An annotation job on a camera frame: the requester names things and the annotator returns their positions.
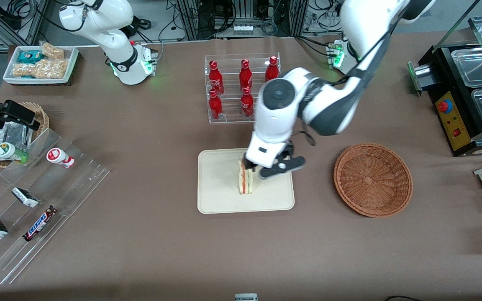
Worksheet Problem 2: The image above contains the red cola bottle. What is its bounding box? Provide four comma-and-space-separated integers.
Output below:
240, 87, 255, 118
208, 89, 224, 121
239, 59, 253, 90
264, 56, 279, 82
208, 60, 225, 96

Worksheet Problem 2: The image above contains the triangular sandwich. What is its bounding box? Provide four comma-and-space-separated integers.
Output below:
237, 160, 255, 196

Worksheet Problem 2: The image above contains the aluminium equipment rack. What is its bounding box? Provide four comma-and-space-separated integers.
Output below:
176, 0, 309, 41

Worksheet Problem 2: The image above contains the round brown wicker basket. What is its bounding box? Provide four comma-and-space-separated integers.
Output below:
333, 143, 413, 218

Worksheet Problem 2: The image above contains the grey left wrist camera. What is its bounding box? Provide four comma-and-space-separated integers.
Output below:
259, 155, 307, 180

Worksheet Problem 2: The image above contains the large rice cracker pack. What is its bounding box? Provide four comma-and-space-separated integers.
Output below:
33, 59, 69, 79

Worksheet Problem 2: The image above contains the clear acrylic bottle rack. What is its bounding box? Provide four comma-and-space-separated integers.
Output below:
204, 52, 281, 124

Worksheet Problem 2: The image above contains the white rectangular snack tray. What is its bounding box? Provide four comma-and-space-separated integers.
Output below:
3, 45, 79, 86

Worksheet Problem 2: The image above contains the red label yogurt bottle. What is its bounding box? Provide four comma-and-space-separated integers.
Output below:
46, 147, 75, 169

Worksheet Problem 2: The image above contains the beige plastic tray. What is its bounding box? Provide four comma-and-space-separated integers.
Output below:
197, 148, 295, 215

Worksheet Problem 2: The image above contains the green label yogurt bottle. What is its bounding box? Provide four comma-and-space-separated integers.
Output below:
0, 142, 29, 164

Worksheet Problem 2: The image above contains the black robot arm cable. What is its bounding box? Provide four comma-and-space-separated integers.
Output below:
293, 0, 411, 147

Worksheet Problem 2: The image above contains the small rice cracker pack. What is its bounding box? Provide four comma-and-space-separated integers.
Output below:
40, 41, 65, 60
12, 63, 36, 78

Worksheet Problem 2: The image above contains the teal snack packet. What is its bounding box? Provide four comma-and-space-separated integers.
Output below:
17, 50, 45, 64

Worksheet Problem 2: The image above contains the snickers chocolate bar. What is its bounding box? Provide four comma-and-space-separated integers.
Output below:
22, 205, 58, 242

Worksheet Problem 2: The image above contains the clear acrylic tiered display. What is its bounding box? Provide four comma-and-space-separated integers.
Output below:
0, 127, 111, 286

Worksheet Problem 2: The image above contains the black food warmer machine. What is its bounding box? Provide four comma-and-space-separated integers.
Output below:
407, 15, 482, 158

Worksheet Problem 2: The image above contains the tan wicker basket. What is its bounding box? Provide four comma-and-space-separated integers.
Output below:
0, 102, 50, 168

